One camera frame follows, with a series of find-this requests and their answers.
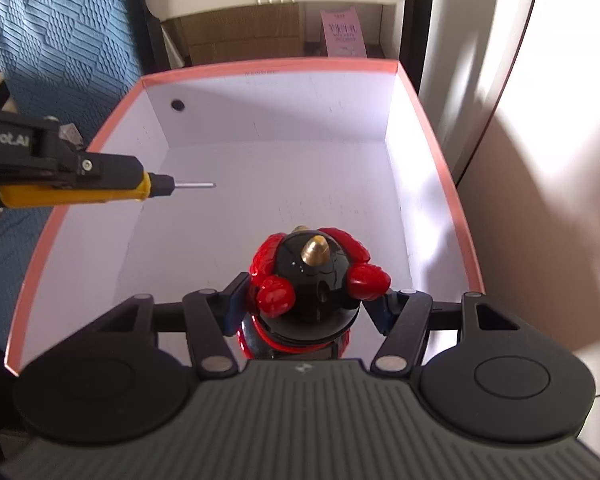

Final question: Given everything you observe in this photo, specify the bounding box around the pink cardboard box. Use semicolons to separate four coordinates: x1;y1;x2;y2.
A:
4;58;485;377

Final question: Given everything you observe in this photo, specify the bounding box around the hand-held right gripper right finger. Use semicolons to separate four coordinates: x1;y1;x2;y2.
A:
362;288;524;379

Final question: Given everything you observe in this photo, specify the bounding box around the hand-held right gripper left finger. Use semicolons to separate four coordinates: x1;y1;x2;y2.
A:
94;273;252;380

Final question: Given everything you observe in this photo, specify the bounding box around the brown cardboard box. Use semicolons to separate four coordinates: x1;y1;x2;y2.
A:
162;2;306;67

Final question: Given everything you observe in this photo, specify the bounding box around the red and black toy figure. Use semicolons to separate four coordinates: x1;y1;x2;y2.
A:
237;226;392;361

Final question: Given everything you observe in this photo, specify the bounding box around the pink paper carton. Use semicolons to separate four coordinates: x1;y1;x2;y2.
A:
320;8;367;59

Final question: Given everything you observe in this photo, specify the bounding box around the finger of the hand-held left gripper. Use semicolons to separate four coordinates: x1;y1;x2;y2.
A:
42;118;146;187

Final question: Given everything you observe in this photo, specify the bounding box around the blue textured cushion cover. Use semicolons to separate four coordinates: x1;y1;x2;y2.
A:
0;0;147;343

